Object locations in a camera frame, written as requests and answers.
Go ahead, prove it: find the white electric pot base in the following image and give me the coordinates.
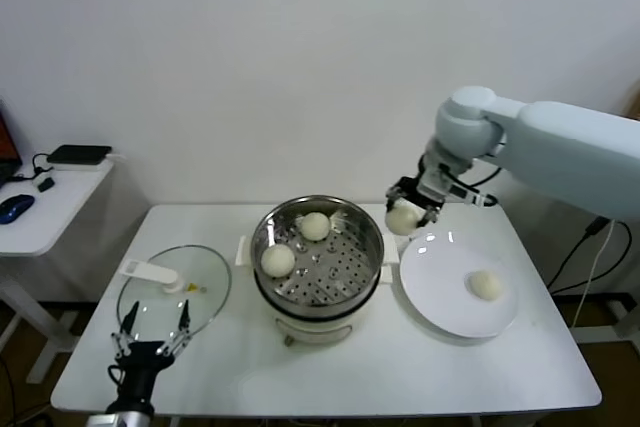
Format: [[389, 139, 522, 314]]
[[254, 266, 394, 348]]

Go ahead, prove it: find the stainless steel steamer basket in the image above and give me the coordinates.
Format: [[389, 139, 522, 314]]
[[235, 194, 401, 309]]

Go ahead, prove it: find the white desk with foot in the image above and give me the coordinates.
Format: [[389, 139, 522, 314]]
[[569, 219, 640, 346]]

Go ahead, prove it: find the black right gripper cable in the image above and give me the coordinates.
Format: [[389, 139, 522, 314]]
[[449, 136, 506, 208]]

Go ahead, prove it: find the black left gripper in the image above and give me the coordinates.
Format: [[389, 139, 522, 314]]
[[104, 299, 194, 414]]

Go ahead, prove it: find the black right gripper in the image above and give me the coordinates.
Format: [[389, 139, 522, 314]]
[[385, 165, 452, 229]]

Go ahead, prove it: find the thin black desk cable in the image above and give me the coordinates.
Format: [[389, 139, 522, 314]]
[[12, 151, 56, 183]]

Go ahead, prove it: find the black flat hard drive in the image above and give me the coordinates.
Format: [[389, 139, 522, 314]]
[[47, 144, 114, 167]]

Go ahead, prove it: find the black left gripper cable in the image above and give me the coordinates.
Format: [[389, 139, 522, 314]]
[[107, 364, 127, 398]]

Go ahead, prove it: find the white steamed baozi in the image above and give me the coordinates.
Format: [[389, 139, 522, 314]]
[[299, 211, 331, 243], [384, 199, 422, 236], [260, 245, 296, 279], [466, 269, 503, 302]]

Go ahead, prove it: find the glass lid with white handle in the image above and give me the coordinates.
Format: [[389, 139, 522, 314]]
[[117, 245, 234, 344]]

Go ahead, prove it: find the white side desk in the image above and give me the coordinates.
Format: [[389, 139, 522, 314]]
[[0, 152, 129, 384]]

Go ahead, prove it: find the black laptop with red screen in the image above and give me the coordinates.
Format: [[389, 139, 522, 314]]
[[0, 99, 25, 188]]

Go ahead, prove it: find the white round plate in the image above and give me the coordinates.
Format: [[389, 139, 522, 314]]
[[398, 231, 521, 339]]

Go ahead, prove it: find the white hanging cable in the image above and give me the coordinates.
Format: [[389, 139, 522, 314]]
[[572, 219, 619, 328]]

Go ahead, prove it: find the blue computer mouse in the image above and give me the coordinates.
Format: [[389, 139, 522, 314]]
[[0, 193, 37, 226]]

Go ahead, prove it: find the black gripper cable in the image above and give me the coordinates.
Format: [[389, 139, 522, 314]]
[[449, 136, 506, 208], [107, 364, 127, 398]]

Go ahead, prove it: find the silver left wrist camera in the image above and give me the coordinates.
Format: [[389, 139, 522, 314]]
[[87, 412, 124, 427]]

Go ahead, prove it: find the black cable with inline adapter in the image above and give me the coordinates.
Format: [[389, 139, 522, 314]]
[[547, 216, 634, 296]]

